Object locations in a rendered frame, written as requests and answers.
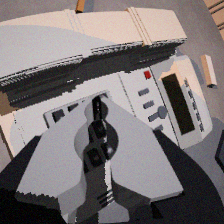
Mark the orange pencil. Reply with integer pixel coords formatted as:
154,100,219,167
75,0,85,14

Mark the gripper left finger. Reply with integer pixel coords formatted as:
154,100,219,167
0,96,98,224

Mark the beige telephone handset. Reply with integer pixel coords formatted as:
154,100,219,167
0,7,187,95

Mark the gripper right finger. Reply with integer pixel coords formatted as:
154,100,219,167
98,95,224,224

